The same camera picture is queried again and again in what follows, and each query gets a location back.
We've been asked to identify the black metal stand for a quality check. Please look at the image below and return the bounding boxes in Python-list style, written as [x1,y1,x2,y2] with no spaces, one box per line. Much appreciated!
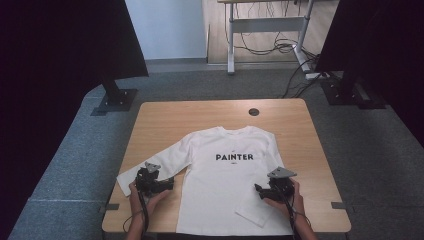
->
[90,73,139,117]
[320,70,388,111]

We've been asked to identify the white long-sleeve shirt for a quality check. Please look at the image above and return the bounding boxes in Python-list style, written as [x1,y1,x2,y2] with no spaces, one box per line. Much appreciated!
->
[116,125,295,237]

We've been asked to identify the white power strip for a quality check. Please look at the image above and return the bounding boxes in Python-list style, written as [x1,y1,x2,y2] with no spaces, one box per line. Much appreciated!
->
[304,71,331,81]

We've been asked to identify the person's right hand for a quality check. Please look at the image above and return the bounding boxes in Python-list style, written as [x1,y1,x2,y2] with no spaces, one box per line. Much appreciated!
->
[264,177,306,218]

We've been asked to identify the person's left hand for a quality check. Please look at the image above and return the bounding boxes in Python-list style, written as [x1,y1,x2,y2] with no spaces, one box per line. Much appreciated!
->
[128,181,172,218]

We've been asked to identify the black curtain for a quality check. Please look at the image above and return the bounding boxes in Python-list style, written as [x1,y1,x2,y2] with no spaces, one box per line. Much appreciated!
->
[314,0,424,148]
[0,0,150,234]

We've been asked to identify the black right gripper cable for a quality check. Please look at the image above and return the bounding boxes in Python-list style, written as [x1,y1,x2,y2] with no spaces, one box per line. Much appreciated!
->
[273,181,312,240]

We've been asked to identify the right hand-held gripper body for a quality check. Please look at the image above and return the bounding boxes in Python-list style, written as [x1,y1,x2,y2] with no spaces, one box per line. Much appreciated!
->
[266,166,298,202]

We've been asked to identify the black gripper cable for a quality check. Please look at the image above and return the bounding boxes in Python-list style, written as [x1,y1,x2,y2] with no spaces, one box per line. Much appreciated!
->
[273,181,312,240]
[122,179,152,240]

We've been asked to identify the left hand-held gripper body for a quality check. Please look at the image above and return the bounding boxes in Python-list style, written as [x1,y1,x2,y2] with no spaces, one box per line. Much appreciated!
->
[135,161,165,197]

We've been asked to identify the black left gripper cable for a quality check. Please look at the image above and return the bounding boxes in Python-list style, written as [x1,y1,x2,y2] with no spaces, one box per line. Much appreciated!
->
[122,179,152,240]

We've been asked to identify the white desk frame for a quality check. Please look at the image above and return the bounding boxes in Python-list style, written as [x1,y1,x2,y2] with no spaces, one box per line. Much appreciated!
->
[217,0,316,75]

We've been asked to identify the black floor cables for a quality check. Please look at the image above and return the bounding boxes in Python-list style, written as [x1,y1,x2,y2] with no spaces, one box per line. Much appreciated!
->
[233,0,332,100]

